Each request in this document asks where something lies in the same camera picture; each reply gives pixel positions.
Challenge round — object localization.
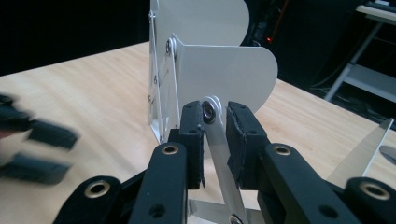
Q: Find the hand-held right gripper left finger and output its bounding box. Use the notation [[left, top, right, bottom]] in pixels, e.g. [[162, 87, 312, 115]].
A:
[[129, 100, 205, 224]]

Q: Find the white metal stand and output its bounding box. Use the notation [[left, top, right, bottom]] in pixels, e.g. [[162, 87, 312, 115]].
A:
[[323, 0, 396, 104]]

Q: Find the expandable grey metal bookend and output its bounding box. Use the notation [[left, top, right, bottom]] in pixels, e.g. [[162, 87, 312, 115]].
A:
[[148, 0, 396, 224]]

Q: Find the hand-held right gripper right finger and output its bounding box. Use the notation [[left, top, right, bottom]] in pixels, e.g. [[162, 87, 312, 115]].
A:
[[225, 101, 362, 224]]

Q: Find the black equipment rack red light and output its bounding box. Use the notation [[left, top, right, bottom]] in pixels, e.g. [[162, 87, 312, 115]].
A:
[[246, 0, 281, 48]]

